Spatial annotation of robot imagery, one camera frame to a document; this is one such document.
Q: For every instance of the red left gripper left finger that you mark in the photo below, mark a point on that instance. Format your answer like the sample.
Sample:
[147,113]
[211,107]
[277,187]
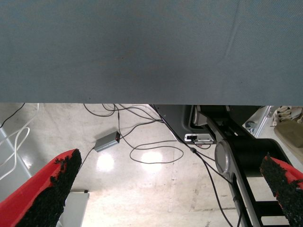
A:
[28,196]

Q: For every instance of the beige canvas bag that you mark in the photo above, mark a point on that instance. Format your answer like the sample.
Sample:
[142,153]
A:
[290,132]

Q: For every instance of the dark grey table cloth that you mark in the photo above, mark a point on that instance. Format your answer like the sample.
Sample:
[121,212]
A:
[142,47]

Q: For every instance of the grey power adapter box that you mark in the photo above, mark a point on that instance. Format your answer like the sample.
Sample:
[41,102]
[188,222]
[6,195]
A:
[106,141]

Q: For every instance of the black grey robot torso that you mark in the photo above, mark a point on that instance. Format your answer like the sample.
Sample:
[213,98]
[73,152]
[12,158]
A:
[248,151]

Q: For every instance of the aluminium frame with caster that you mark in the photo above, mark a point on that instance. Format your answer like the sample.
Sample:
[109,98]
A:
[261,120]

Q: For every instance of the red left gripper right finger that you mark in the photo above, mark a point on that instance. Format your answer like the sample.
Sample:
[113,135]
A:
[286,189]

